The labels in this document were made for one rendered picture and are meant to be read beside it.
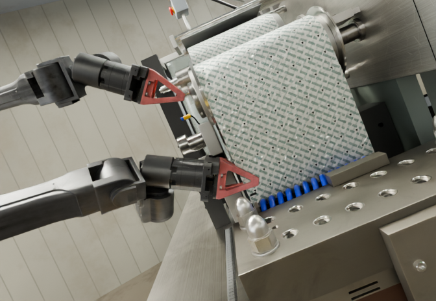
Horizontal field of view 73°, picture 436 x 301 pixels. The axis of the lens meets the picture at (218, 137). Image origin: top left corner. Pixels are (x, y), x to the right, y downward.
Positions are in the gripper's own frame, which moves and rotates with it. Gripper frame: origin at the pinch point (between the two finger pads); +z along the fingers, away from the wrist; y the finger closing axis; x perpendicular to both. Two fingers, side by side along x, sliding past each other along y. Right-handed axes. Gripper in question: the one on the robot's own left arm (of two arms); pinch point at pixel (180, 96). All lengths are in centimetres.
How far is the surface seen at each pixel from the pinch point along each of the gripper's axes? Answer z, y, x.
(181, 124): 1.0, -27.6, -8.3
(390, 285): 30.6, 27.7, -13.9
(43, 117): -141, -248, -62
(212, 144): 8.7, -0.7, -7.6
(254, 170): 16.4, 7.4, -8.8
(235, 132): 11.2, 6.8, -3.4
